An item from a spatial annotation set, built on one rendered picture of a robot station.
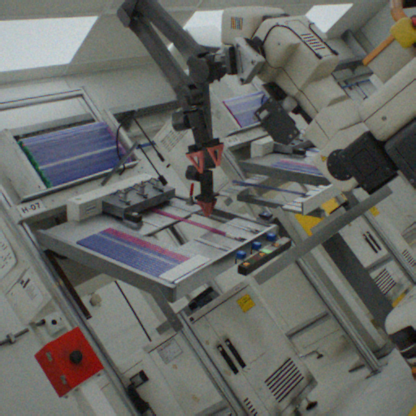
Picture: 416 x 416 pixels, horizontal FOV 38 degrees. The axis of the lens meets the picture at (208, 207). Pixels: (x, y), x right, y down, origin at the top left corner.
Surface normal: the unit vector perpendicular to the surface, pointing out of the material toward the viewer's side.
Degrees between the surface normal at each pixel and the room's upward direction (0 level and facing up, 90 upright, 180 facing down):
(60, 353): 90
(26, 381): 89
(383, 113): 90
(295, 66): 90
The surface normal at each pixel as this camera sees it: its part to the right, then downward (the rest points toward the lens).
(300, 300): -0.60, 0.28
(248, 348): 0.57, -0.51
